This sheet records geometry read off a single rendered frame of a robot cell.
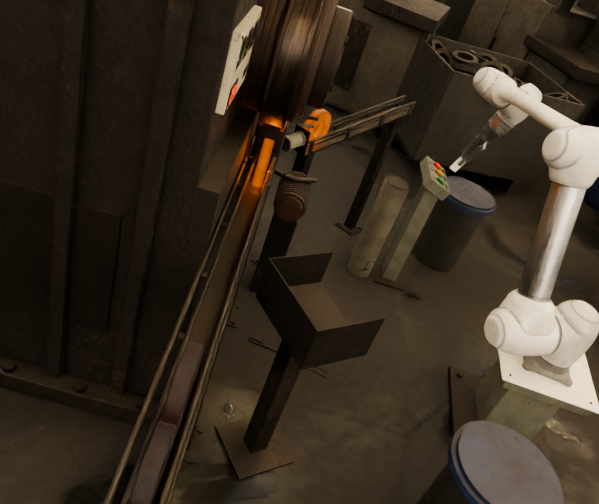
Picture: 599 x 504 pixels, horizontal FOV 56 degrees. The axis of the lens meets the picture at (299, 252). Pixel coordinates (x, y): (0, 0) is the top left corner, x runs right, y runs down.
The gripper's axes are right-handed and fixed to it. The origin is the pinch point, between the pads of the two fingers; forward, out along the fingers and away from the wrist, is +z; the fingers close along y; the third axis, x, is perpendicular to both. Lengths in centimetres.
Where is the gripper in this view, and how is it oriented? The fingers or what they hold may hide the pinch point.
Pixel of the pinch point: (458, 164)
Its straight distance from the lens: 251.4
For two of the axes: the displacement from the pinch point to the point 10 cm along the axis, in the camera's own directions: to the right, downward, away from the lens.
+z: -5.9, 6.2, 5.1
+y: -1.1, 5.6, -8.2
